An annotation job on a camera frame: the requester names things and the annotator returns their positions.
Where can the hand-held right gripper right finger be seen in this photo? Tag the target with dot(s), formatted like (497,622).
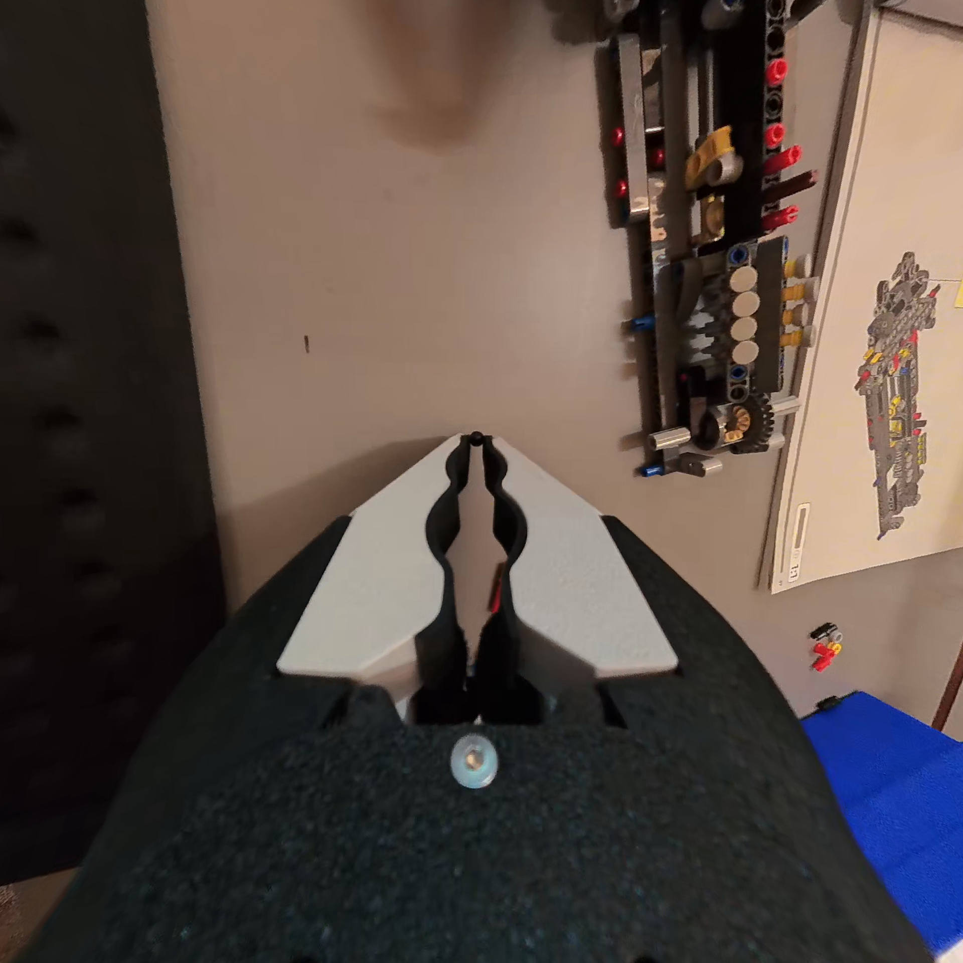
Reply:
(594,602)

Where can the long lego chassis assembly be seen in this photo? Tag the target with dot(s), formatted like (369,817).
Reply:
(741,315)

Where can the small red yellow lego cluster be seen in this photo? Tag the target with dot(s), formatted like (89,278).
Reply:
(825,648)

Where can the red lego pin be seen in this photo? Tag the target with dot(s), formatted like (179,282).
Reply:
(494,590)

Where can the flat lego instruction sheet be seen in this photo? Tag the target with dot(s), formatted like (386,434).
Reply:
(843,338)

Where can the blue plastic bin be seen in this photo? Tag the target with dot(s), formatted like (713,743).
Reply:
(887,790)

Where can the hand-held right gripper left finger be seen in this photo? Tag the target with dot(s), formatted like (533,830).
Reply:
(353,602)

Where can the black perforated panel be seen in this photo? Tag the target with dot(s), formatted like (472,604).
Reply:
(74,376)

